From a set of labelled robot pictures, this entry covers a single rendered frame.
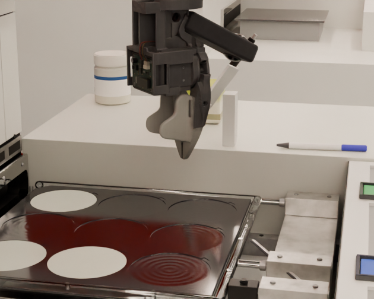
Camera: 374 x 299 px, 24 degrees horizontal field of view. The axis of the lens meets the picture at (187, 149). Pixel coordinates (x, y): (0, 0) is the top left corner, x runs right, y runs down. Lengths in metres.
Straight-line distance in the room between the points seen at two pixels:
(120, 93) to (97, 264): 0.61
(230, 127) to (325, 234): 0.24
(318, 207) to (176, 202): 0.22
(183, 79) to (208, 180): 0.33
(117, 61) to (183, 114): 0.55
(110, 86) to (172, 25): 0.58
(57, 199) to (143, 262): 0.28
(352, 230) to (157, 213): 0.33
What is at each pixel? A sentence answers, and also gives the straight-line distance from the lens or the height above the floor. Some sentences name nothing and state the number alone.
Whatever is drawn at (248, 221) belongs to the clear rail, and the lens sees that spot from 1.23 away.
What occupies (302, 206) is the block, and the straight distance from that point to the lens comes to 1.32.
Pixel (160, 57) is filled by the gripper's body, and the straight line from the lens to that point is 1.05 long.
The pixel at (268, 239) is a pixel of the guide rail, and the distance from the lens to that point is 1.32.
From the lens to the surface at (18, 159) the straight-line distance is 1.41.
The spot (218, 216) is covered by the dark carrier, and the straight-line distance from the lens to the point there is 1.26.
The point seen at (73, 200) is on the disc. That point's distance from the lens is 1.34.
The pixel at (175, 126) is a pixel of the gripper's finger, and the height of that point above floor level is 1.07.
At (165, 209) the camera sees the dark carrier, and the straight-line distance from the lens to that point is 1.29.
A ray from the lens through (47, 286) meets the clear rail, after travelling 1.06.
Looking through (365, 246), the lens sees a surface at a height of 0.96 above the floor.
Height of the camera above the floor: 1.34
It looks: 16 degrees down
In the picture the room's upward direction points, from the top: straight up
